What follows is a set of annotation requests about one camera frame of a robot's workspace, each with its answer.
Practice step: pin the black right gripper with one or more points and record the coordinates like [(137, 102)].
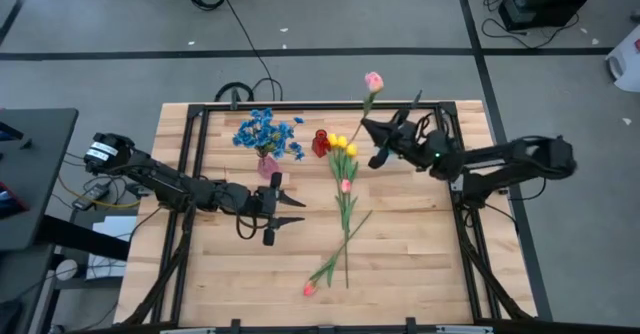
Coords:
[(412, 141)]

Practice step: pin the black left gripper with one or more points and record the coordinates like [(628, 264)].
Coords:
[(250, 204)]

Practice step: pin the yellow artificial tulip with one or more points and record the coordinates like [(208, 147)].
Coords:
[(351, 150), (342, 142), (332, 140)]

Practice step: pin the pink artificial tulip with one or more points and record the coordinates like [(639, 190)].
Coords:
[(309, 288), (345, 186), (374, 81)]

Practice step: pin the blue artificial flower bunch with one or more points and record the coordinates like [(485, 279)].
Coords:
[(260, 134)]

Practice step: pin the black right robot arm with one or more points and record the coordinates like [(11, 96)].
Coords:
[(500, 156)]

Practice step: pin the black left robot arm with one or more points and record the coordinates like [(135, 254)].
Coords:
[(165, 184)]

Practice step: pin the pink glass vase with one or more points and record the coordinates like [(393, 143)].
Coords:
[(268, 166)]

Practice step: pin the red glass vase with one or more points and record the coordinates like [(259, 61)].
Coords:
[(320, 143)]

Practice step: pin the white paper sheet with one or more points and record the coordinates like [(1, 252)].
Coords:
[(112, 246)]

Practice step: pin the black power adapter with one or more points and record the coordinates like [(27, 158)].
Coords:
[(90, 196)]

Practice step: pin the white appliance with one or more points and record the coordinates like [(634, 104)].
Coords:
[(625, 61)]

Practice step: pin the grey side table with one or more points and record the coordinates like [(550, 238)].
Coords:
[(35, 174)]

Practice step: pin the black aluminium frame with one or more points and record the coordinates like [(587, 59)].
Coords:
[(320, 106)]

